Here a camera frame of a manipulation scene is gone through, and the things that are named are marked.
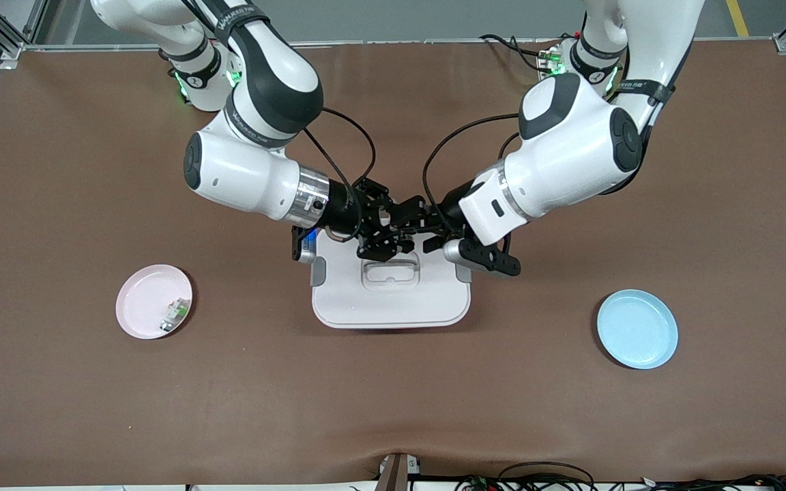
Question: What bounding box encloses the brown table edge bracket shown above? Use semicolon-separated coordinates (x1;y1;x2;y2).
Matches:
376;452;422;491

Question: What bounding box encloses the black cable bundle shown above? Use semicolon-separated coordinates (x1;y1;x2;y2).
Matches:
454;473;786;491

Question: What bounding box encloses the brown table mat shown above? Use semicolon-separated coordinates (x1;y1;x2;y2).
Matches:
0;38;786;488

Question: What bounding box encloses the light blue round plate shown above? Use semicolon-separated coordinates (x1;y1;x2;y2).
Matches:
596;289;679;370

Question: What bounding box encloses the white lidded storage box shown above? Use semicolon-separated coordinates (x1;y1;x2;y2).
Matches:
311;228;472;329

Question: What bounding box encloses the black base power cable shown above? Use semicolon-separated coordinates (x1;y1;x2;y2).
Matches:
479;33;559;73

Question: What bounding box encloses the pink round plate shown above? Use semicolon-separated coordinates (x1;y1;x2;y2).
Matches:
115;264;194;340

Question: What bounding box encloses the small green white switch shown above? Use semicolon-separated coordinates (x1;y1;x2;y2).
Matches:
159;298;192;333

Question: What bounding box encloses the black looped cable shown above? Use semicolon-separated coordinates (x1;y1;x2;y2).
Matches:
497;461;596;491

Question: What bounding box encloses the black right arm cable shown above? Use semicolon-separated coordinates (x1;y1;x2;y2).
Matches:
303;108;377;202

